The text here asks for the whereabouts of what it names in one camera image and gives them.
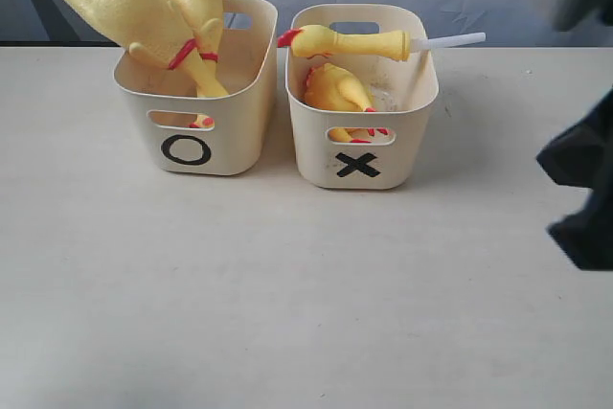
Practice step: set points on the headless rubber chicken body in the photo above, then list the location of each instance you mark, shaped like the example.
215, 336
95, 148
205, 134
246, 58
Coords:
333, 88

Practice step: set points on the chicken head with white tube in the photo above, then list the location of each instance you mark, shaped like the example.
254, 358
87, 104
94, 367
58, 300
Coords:
318, 40

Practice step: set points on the rubber chicken with red collar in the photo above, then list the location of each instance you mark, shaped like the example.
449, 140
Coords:
152, 31

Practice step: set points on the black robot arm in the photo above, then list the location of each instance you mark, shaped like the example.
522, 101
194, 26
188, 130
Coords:
581, 157

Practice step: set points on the cream bin marked O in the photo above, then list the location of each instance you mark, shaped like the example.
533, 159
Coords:
222, 136

